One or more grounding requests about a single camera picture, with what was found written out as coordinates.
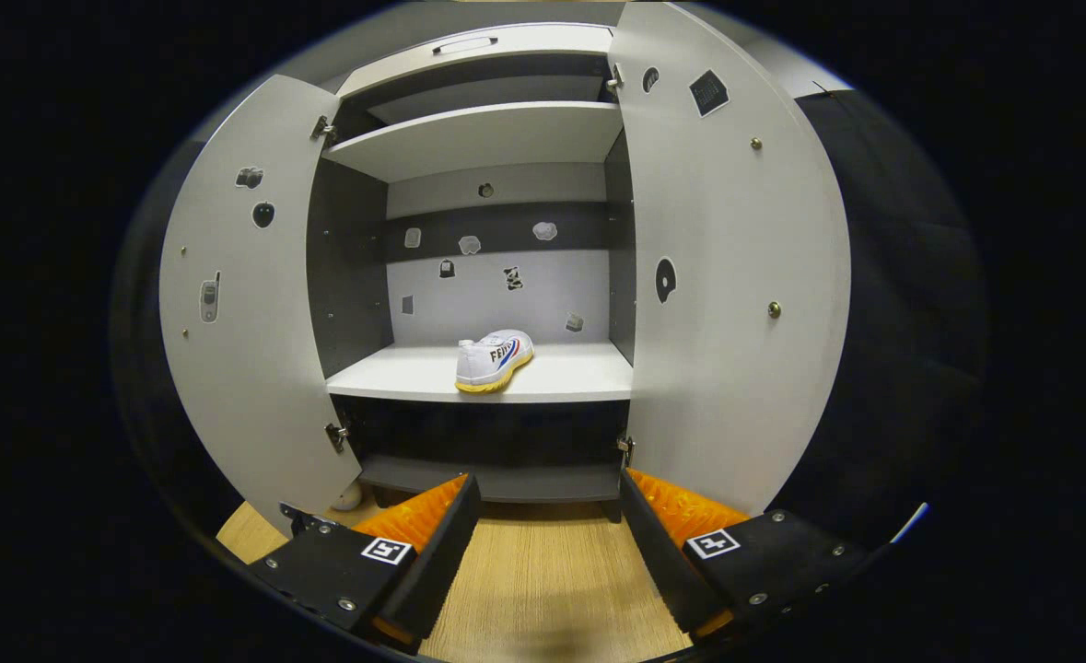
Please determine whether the white cabinet shelf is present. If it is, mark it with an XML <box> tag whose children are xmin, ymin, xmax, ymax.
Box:
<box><xmin>326</xmin><ymin>341</ymin><xmax>634</xmax><ymax>404</ymax></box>
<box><xmin>321</xmin><ymin>99</ymin><xmax>625</xmax><ymax>183</ymax></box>

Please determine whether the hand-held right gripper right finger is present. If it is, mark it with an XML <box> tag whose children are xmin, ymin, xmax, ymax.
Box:
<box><xmin>618</xmin><ymin>467</ymin><xmax>870</xmax><ymax>641</ymax></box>

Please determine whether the white cabinet door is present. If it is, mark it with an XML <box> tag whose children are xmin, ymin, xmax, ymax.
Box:
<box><xmin>158</xmin><ymin>74</ymin><xmax>364</xmax><ymax>537</ymax></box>
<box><xmin>605</xmin><ymin>0</ymin><xmax>852</xmax><ymax>517</ymax></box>

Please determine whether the white shoe cabinet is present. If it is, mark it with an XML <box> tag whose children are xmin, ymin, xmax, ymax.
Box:
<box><xmin>308</xmin><ymin>23</ymin><xmax>640</xmax><ymax>506</ymax></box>

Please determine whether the white striped shoe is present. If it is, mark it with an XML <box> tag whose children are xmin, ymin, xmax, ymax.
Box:
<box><xmin>454</xmin><ymin>329</ymin><xmax>535</xmax><ymax>395</ymax></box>

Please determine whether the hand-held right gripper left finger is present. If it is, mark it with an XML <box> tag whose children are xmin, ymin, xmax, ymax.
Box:
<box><xmin>248</xmin><ymin>472</ymin><xmax>484</xmax><ymax>650</ymax></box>

